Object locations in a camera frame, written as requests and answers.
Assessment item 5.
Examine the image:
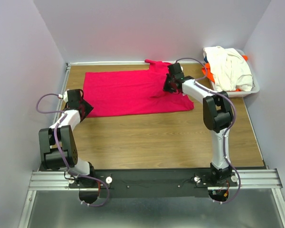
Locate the pink t shirt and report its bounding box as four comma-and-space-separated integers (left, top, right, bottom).
83, 59, 194, 117

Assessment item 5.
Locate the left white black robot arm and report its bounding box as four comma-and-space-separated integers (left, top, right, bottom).
36, 89, 96, 188

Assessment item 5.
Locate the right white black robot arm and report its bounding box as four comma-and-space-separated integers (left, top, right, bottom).
163, 63, 235, 186

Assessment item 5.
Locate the orange t shirt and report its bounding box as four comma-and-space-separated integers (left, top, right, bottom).
201, 55, 248, 92

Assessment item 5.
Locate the white t shirt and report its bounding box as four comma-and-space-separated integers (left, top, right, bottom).
203, 46, 253, 92

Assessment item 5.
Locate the white laundry basket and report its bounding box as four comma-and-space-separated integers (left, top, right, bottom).
203, 48, 261, 99

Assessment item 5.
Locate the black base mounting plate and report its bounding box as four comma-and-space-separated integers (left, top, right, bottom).
69, 168, 238, 202

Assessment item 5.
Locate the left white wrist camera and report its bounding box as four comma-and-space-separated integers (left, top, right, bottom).
57, 90, 68, 103

